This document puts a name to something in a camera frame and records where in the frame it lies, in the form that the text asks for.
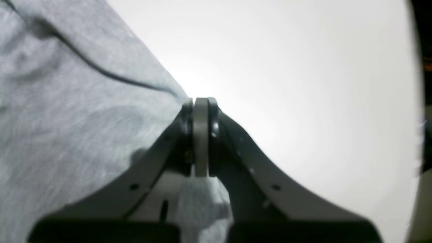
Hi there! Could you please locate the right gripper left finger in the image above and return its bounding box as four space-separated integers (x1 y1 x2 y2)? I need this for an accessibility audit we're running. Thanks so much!
27 100 193 243

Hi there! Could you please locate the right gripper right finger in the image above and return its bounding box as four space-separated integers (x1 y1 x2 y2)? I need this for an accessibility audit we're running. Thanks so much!
208 98 382 243

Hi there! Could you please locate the grey T-shirt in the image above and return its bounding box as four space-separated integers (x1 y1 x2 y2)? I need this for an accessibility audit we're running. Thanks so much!
0 0 233 243

